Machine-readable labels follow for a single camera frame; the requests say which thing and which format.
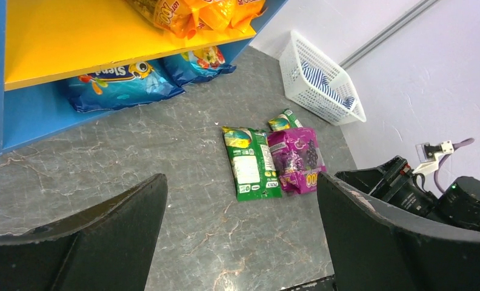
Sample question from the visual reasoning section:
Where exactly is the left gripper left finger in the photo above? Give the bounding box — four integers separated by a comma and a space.
0, 173, 168, 290

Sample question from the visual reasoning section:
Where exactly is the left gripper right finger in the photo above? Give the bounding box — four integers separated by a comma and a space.
317, 172, 480, 290

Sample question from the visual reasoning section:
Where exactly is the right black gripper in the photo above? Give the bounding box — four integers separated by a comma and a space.
335, 156, 437, 217

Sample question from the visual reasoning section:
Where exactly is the blue candy bag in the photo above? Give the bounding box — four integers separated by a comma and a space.
161, 46, 236, 87
59, 60, 185, 112

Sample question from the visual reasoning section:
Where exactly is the orange candy bag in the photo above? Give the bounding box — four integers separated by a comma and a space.
198, 0, 265, 33
126, 0, 212, 39

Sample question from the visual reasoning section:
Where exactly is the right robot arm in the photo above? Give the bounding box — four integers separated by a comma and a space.
335, 156, 480, 232

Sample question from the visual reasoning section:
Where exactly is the purple candy bag middle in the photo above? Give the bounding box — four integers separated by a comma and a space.
268, 127, 326, 195

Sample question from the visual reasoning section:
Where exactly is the green candy bag right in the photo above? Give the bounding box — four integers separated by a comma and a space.
268, 109, 303, 132

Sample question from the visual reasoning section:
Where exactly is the green candy bag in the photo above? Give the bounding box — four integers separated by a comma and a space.
268, 109, 303, 132
222, 126, 282, 201

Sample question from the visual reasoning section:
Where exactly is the green candy bag left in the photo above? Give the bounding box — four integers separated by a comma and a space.
222, 126, 282, 201

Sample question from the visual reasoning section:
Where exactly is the blue pink yellow shelf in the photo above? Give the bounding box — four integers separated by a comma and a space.
0, 1, 284, 155

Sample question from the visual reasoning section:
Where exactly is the orange candy bag on shelf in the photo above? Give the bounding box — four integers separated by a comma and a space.
198, 0, 265, 33

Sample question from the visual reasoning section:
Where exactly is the blue white striped cloth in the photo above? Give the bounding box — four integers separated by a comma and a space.
301, 61, 355, 110

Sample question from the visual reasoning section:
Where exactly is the white plastic basket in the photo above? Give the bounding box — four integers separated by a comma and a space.
279, 30, 367, 126

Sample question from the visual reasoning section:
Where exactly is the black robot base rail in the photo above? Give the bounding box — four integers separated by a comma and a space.
281, 275, 338, 291

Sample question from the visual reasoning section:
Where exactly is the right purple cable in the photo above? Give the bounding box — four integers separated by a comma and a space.
433, 138, 476, 195

